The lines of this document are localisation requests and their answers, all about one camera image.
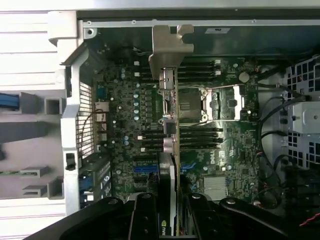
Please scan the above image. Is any silver chipset heatsink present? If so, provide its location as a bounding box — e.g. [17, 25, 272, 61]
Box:
[203, 175, 229, 199]

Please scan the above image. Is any blue expansion slot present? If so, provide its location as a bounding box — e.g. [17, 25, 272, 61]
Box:
[133, 164, 197, 174]

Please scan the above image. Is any green motherboard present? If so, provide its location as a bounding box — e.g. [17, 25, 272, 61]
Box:
[91, 44, 261, 209]

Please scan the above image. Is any metal socket cover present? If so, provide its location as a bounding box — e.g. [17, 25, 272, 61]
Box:
[206, 84, 247, 121]

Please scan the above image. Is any open grey PC case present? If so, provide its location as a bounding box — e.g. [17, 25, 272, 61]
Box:
[47, 9, 320, 240]

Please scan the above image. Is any round silver battery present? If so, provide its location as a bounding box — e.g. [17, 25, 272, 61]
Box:
[238, 71, 251, 84]

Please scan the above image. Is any perforated silver drive cage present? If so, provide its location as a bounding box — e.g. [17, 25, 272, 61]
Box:
[284, 58, 320, 181]

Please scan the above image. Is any grey parts rack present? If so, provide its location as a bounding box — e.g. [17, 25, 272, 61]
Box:
[0, 91, 67, 201]

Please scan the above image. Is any hard disk in blue caddy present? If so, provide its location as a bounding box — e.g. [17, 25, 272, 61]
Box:
[0, 92, 20, 112]

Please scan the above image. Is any small case sticker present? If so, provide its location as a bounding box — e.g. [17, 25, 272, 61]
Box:
[204, 26, 232, 36]

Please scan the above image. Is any red wire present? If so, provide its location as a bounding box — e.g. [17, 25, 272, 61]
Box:
[299, 214, 320, 227]

